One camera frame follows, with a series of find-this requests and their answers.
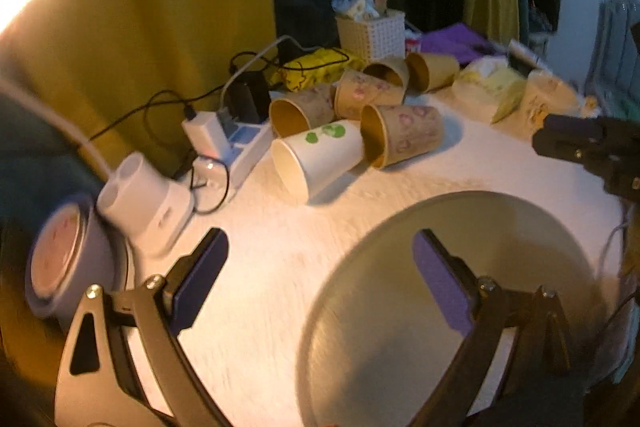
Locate small red box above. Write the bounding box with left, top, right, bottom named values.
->
left=405, top=28, right=422, bottom=55

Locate pink inner bowl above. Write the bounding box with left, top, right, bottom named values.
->
left=30, top=202, right=82, bottom=299

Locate plain brown paper cup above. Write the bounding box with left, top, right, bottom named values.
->
left=362, top=56, right=410, bottom=89

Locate yellow tissue pack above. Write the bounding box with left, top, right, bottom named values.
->
left=451, top=56, right=527, bottom=124

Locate purple cloth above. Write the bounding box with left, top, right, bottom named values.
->
left=420, top=23, right=504, bottom=65

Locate middle brown floral paper cup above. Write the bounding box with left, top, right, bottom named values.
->
left=334, top=68, right=405, bottom=120

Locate purple bowl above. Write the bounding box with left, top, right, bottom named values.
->
left=25, top=193, right=130, bottom=325

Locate white desk lamp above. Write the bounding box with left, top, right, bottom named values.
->
left=1, top=0, right=194, bottom=257

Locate black power adapter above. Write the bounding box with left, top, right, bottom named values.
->
left=227, top=70, right=271, bottom=124

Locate white paper cup green print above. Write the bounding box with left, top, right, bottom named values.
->
left=270, top=119, right=364, bottom=204

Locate white power strip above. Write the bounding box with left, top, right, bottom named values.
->
left=192, top=124, right=274, bottom=191

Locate round grey placemat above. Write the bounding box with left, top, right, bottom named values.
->
left=296, top=189, right=604, bottom=427

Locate white bear mug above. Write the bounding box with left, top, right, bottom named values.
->
left=518, top=69, right=600, bottom=131

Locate brown floral paper cup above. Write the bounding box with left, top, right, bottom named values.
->
left=360, top=104, right=445, bottom=169
left=334, top=68, right=405, bottom=120

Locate front brown floral paper cup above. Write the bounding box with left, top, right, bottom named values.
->
left=360, top=104, right=445, bottom=169

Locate rightmost brown paper cup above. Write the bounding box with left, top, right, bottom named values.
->
left=406, top=52, right=460, bottom=93

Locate yellow plastic bag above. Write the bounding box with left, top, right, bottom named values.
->
left=270, top=48, right=366, bottom=92

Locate yellow curtain left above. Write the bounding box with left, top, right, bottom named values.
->
left=1, top=0, right=276, bottom=173

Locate white usb charger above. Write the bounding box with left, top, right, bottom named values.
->
left=182, top=112, right=232, bottom=160

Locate back left brown paper cup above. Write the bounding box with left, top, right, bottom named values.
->
left=269, top=83, right=335, bottom=138

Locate white plastic basket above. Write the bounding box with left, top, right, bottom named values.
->
left=335, top=10, right=406, bottom=62

